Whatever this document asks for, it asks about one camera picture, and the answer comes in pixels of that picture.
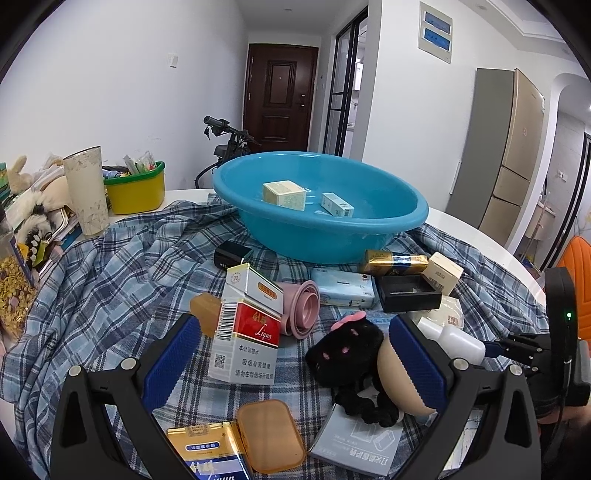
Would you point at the grey blue flat box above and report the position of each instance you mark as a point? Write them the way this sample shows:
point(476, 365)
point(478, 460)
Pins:
point(355, 447)

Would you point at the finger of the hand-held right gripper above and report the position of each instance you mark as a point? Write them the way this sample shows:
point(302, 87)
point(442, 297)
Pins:
point(491, 349)
point(521, 339)

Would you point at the red white cigarette carton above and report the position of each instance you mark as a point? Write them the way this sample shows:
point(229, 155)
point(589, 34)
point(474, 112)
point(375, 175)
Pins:
point(244, 355)

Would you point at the black tray box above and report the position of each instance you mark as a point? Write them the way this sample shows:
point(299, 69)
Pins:
point(406, 302)

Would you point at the light blue tissue pack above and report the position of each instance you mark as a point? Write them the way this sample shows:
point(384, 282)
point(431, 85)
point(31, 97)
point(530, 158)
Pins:
point(344, 288)

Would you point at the gold blue cigarette pack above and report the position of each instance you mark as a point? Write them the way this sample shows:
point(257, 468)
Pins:
point(203, 447)

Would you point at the black plush toy pink bow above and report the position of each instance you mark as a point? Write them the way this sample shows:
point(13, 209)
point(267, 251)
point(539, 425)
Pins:
point(346, 360)

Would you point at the black charger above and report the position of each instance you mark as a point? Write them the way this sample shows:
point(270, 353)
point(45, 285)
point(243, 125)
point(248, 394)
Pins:
point(231, 254)

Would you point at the pile of small sachets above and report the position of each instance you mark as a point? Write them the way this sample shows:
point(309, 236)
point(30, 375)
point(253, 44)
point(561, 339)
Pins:
point(138, 164)

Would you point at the white plastic bottle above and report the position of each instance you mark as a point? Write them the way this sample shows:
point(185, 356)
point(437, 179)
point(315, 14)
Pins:
point(457, 341)

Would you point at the blue plastic basin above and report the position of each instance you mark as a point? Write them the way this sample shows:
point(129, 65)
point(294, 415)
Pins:
point(323, 240)

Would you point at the black framed glass door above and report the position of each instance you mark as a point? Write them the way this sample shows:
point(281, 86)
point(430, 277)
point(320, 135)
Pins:
point(344, 94)

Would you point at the gold and blue packet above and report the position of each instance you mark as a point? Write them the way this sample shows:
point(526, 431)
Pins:
point(392, 263)

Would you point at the orange chair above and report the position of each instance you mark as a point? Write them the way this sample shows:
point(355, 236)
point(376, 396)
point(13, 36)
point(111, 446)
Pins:
point(579, 254)

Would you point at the tall cream cup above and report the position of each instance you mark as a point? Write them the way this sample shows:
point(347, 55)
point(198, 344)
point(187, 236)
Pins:
point(87, 194)

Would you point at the beige round perforated cover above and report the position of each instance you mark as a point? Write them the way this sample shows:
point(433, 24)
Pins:
point(392, 378)

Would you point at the wall electrical panel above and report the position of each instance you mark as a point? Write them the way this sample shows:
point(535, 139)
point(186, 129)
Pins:
point(436, 50)

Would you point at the light teal box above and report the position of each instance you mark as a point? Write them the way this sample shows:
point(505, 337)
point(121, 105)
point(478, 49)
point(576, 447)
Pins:
point(337, 205)

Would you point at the tan plastic case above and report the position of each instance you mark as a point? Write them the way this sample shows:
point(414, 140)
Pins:
point(270, 436)

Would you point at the cream plush rabbit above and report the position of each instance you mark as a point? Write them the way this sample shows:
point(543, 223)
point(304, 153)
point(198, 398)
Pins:
point(18, 173)

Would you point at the stack of books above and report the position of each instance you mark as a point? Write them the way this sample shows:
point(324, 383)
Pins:
point(64, 228)

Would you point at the small cream box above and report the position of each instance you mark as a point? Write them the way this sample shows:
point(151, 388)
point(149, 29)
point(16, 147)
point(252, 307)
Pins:
point(443, 272)

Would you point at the fluffy black white plush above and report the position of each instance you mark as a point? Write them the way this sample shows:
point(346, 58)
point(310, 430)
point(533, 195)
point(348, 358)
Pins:
point(32, 217)

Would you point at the blue plaid cloth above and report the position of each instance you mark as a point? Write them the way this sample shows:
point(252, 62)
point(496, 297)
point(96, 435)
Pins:
point(115, 300)

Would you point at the small amber plastic case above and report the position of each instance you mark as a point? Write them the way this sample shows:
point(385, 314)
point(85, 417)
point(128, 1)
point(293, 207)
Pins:
point(205, 314)

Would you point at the black scooter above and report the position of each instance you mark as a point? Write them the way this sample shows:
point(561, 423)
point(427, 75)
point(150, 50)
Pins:
point(226, 147)

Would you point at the gold refrigerator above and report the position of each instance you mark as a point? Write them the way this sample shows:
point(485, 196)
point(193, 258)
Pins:
point(517, 152)

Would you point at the yellow plastic bin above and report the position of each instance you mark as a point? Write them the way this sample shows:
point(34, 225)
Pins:
point(136, 194)

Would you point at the white light switch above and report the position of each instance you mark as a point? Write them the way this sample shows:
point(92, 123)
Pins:
point(172, 60)

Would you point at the white sachet packet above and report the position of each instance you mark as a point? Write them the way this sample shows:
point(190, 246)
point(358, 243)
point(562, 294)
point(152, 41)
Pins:
point(450, 314)

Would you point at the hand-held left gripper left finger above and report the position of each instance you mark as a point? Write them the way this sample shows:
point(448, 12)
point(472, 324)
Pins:
point(171, 364)

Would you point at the dark brown door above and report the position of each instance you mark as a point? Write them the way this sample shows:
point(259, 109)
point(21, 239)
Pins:
point(277, 101)

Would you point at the large cream box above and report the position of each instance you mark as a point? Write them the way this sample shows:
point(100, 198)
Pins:
point(284, 196)

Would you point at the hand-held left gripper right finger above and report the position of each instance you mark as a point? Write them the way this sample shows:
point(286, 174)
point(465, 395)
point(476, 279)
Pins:
point(418, 364)

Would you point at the pink collapsible cup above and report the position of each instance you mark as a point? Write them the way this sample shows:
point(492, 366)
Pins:
point(300, 309)

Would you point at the white box gold red label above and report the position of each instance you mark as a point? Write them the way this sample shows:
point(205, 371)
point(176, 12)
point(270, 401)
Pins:
point(249, 281)

